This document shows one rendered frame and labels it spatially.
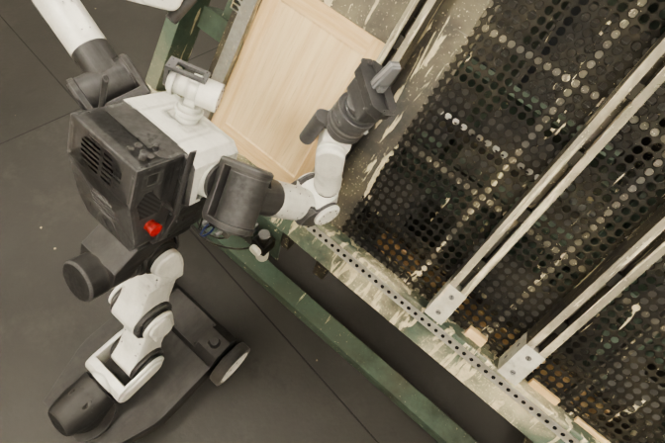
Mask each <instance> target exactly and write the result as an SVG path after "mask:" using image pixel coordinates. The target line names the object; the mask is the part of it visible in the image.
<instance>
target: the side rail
mask: <svg viewBox="0 0 665 443"><path fill-rule="evenodd" d="M210 1H211V0H198V2H197V3H196V4H195V5H194V6H193V7H192V8H191V9H190V10H189V11H188V12H187V13H186V14H185V15H184V17H183V18H182V19H181V20H180V21H179V22H178V23H177V24H176V25H174V24H173V23H171V22H170V21H169V20H168V19H167V17H166V19H165V22H164V25H163V28H162V31H161V34H160V37H159V40H158V43H157V46H156V49H155V52H154V55H153V58H152V61H151V64H150V67H149V70H148V73H147V76H146V79H145V82H146V83H147V84H148V85H150V86H151V87H152V88H153V89H155V90H166V89H165V85H163V84H162V81H163V73H164V65H165V64H166V62H167V61H168V59H169V58H170V57H171V55H172V56H174V57H176V58H179V59H181V60H183V61H186V62H188V59H189V57H190V54H191V51H192V49H193V46H194V43H195V41H196V39H197V36H198V34H199V31H200V28H198V27H197V25H198V22H199V20H200V17H201V14H202V12H203V9H204V6H205V5H206V6H209V4H210Z"/></svg>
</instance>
